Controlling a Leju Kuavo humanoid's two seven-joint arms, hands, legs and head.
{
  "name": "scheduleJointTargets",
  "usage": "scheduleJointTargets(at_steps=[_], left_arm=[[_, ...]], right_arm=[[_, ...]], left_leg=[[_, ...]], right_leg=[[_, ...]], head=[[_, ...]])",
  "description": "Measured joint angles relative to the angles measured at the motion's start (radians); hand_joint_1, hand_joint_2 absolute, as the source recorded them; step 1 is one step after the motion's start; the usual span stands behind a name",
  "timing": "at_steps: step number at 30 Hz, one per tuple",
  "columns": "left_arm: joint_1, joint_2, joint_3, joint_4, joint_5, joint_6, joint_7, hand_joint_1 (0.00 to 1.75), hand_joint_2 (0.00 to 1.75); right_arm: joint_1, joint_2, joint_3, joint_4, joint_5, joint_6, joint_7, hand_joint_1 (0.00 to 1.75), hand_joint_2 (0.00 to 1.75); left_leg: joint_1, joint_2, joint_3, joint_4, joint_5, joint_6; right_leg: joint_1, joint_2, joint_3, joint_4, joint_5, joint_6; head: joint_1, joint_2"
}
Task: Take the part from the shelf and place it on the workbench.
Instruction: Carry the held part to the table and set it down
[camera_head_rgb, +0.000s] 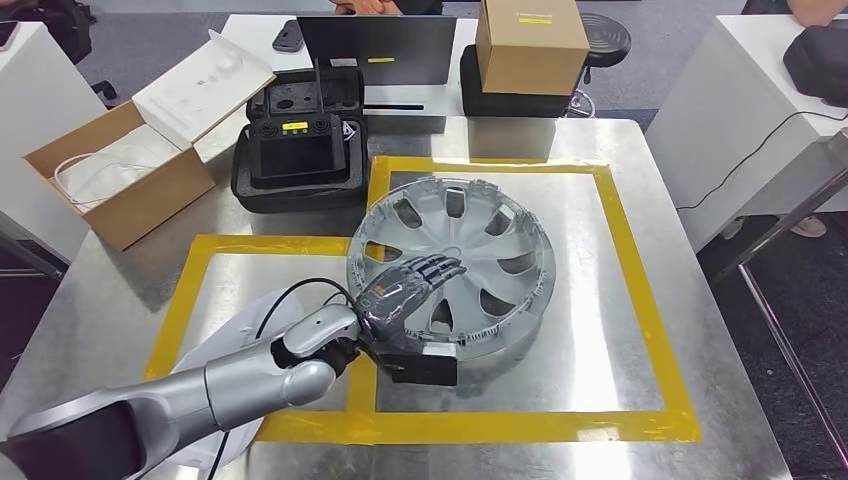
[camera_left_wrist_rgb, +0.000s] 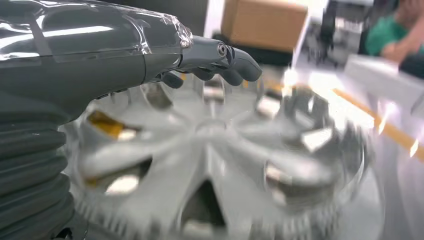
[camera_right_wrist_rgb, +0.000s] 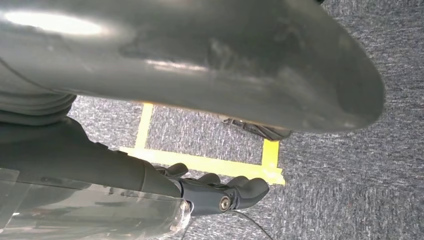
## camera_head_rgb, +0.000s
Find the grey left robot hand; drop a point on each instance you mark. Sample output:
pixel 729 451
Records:
pixel 391 305

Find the silver plastic wheel hubcap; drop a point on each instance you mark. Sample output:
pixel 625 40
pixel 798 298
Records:
pixel 477 245

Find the white curved plastic part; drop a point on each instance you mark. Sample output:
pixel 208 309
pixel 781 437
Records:
pixel 225 341

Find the stainless steel workbench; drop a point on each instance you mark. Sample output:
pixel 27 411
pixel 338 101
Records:
pixel 26 255
pixel 696 331
pixel 782 225

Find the black handheld controller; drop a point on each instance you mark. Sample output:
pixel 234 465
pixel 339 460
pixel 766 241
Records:
pixel 298 159

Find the brown cardboard box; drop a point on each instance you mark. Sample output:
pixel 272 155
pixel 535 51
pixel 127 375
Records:
pixel 530 60
pixel 152 205

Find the dark grey laptop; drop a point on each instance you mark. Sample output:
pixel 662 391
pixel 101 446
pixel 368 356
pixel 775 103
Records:
pixel 378 46

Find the white box lid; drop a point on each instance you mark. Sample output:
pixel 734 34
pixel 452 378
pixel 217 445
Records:
pixel 199 86

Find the white foam insert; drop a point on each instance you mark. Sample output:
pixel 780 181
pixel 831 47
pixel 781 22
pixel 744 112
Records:
pixel 119 179

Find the person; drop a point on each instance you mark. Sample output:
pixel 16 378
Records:
pixel 808 227
pixel 364 5

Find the black round stool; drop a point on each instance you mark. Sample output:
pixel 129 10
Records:
pixel 606 40

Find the black backpack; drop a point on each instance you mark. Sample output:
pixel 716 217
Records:
pixel 66 33

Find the black bag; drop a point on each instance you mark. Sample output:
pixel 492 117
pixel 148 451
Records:
pixel 821 66

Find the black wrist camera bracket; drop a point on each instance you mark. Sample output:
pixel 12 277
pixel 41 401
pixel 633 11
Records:
pixel 378 351

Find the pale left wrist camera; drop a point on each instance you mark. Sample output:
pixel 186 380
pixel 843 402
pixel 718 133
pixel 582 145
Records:
pixel 430 361

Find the small yellow bench tape frame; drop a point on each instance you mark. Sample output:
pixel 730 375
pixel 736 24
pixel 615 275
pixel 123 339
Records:
pixel 179 298

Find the large yellow bench tape frame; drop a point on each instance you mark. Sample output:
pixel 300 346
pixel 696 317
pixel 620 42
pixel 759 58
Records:
pixel 636 278

